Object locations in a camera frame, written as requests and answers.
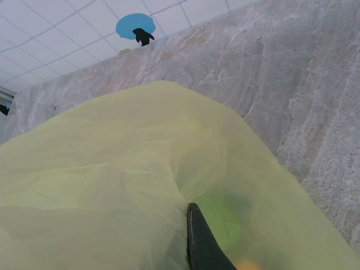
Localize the yellow-green plastic bag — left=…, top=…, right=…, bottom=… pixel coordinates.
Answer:
left=0, top=80, right=360, bottom=270

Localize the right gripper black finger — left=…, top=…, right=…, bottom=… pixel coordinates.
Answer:
left=186, top=202, right=239, bottom=270

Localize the penguin blue circle sticker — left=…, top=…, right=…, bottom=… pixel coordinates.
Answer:
left=115, top=12, right=157, bottom=47

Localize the green pear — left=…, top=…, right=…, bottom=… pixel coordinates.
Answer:
left=196, top=191, right=254, bottom=254

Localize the aluminium corner post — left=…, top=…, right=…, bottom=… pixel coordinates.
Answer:
left=0, top=85, right=15, bottom=106

